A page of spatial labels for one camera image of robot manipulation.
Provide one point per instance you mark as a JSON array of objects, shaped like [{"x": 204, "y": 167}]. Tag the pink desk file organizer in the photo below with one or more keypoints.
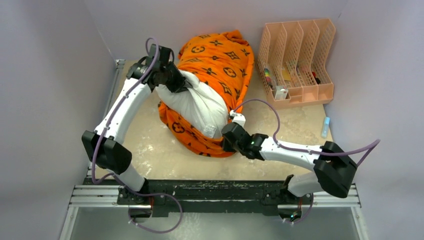
[{"x": 302, "y": 47}]

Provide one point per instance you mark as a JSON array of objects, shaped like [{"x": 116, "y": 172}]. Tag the small white red box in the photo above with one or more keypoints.
[{"x": 280, "y": 93}]

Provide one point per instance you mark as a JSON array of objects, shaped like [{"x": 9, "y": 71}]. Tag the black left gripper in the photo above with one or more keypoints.
[{"x": 180, "y": 82}]

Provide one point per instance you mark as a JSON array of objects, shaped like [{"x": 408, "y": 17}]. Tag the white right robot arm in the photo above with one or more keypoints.
[{"x": 331, "y": 170}]

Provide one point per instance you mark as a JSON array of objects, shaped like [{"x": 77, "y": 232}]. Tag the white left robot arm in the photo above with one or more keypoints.
[{"x": 104, "y": 145}]

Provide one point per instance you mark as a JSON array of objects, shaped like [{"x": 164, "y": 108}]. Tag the set of coloured markers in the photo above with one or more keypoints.
[{"x": 268, "y": 78}]

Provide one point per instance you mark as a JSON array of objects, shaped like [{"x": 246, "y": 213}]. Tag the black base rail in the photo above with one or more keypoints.
[{"x": 162, "y": 197}]

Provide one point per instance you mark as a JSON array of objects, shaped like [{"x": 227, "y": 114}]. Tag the red black round object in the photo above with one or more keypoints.
[{"x": 317, "y": 80}]

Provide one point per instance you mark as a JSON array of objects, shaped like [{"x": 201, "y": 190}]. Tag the white pillow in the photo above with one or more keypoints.
[{"x": 200, "y": 105}]

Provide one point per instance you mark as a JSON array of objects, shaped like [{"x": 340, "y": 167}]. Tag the aluminium frame rails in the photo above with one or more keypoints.
[{"x": 86, "y": 198}]

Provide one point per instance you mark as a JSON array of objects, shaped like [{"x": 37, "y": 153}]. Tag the light blue glue stick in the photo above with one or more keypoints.
[{"x": 325, "y": 127}]

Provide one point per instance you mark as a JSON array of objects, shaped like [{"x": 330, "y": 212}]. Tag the yellow notepad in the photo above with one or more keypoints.
[{"x": 286, "y": 75}]

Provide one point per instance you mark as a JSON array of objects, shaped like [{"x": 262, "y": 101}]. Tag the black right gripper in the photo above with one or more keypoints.
[{"x": 226, "y": 148}]

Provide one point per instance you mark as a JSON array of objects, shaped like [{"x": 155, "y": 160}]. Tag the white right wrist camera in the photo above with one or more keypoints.
[{"x": 238, "y": 118}]

